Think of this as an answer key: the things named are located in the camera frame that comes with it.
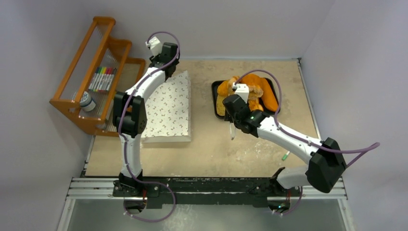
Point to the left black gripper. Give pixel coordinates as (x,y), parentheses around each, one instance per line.
(156,58)

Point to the white blue tape roll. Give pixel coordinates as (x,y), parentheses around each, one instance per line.
(86,102)

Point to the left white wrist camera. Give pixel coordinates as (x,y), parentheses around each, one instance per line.
(154,45)

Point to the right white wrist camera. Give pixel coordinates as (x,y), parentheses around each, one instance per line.
(242,90)

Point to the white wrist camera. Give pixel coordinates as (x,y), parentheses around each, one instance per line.
(242,90)
(154,45)

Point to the large fake bread loaf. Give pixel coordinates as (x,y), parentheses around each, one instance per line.
(254,84)

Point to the aluminium rail frame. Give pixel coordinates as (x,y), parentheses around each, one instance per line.
(91,206)

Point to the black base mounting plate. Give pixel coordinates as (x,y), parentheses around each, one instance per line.
(159,191)

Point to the metal tongs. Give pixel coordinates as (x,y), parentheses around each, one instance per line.
(232,130)

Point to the orange wooden shelf rack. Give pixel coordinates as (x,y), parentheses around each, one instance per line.
(98,48)

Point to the black plastic tray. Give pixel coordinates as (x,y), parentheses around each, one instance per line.
(215,94)

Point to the round fake bread bun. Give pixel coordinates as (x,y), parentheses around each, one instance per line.
(233,80)

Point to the sliced seeded fake bread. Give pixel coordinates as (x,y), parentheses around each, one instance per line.
(220,108)

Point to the set of coloured markers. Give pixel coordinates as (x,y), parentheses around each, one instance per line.
(102,79)

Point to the green tipped white marker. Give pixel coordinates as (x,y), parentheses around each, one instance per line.
(285,156)

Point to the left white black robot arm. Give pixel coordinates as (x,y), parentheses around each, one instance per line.
(130,116)

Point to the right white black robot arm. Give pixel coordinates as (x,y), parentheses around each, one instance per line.
(324,165)

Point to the white patterned paper bag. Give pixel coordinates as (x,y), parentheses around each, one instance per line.
(169,111)

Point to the lumpy orange fake bread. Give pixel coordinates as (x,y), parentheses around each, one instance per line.
(225,89)

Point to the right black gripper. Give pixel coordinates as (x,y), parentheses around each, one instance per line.
(232,104)

